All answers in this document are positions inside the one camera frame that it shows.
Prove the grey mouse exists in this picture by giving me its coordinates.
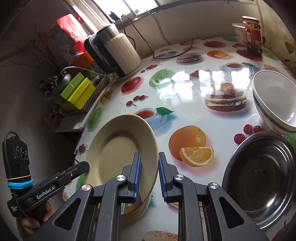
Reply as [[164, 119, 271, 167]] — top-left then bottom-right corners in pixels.
[[50, 74, 71, 93]]

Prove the heart-patterned curtain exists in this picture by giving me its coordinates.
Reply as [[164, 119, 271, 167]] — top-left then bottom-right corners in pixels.
[[255, 1, 295, 76]]

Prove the red-lidded sauce jar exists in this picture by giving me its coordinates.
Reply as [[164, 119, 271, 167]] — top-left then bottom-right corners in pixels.
[[242, 16, 263, 55]]

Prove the striped storage basket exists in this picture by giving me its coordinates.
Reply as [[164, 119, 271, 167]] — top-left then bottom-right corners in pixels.
[[59, 76, 110, 116]]

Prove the white plastic cup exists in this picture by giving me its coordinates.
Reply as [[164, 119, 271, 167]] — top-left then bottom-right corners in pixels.
[[232, 23, 247, 46]]

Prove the green box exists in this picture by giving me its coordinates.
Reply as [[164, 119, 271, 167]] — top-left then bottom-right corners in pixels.
[[60, 73, 85, 100]]

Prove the large white blue-striped bowl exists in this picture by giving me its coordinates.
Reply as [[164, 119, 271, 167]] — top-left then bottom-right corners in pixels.
[[252, 70, 295, 135]]

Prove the yellow box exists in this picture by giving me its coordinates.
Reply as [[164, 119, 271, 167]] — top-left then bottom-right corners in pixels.
[[60, 78, 95, 111]]

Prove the stainless steel bowl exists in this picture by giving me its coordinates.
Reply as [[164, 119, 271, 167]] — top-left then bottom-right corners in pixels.
[[222, 131, 295, 231]]

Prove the left hand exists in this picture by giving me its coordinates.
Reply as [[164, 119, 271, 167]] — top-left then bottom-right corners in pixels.
[[20, 201, 54, 235]]

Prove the cream electric kettle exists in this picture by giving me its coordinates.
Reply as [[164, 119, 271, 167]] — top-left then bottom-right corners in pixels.
[[84, 24, 144, 80]]

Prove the black power cable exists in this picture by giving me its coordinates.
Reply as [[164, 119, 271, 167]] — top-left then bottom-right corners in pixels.
[[121, 14, 195, 61]]

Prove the window frame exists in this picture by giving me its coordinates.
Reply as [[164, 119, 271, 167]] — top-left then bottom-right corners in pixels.
[[64, 1, 229, 28]]

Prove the red packaging bag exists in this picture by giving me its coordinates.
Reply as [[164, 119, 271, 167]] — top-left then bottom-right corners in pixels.
[[48, 14, 88, 64]]

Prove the beige plate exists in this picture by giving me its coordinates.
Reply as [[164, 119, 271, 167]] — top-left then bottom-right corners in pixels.
[[86, 114, 159, 201], [120, 194, 152, 227]]

